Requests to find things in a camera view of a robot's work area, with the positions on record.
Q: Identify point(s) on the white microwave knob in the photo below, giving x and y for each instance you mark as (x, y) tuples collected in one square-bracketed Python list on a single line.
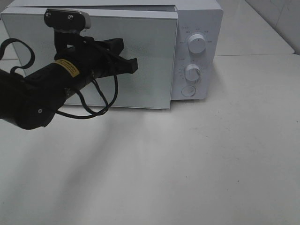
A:
[(192, 73), (196, 43)]

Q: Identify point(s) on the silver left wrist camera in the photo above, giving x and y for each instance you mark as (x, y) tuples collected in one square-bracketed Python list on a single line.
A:
[(67, 20)]

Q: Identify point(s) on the round door release button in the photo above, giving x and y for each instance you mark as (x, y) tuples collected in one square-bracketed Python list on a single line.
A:
[(188, 91)]

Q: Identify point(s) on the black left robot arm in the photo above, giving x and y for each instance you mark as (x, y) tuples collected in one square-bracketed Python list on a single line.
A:
[(32, 101)]

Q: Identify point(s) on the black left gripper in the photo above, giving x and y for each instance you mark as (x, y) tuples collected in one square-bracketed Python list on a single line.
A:
[(79, 57)]

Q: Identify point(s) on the white microwave oven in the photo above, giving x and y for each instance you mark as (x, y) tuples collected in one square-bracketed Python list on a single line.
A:
[(194, 16)]

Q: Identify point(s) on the white lower microwave knob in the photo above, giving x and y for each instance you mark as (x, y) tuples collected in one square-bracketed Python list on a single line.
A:
[(192, 73)]

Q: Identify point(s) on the white upper microwave knob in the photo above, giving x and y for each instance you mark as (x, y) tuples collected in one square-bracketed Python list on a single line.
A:
[(196, 43)]

